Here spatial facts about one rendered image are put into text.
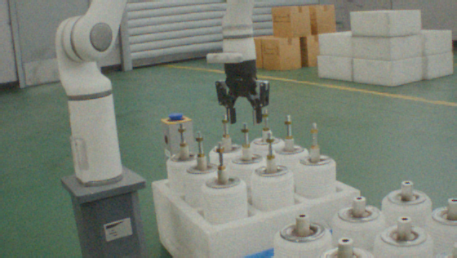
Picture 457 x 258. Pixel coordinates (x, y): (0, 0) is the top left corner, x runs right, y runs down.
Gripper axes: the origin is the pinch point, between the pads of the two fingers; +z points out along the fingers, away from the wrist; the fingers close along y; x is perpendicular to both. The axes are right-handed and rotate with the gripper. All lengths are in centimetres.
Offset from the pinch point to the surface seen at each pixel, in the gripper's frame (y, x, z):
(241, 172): -1.3, 4.6, 11.7
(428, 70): 22, -294, 28
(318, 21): 150, -369, -8
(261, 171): -8.1, 6.9, 9.8
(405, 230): -48, 29, 8
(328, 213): -21.9, 1.1, 20.4
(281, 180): -14.1, 8.4, 10.9
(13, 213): 88, 17, 35
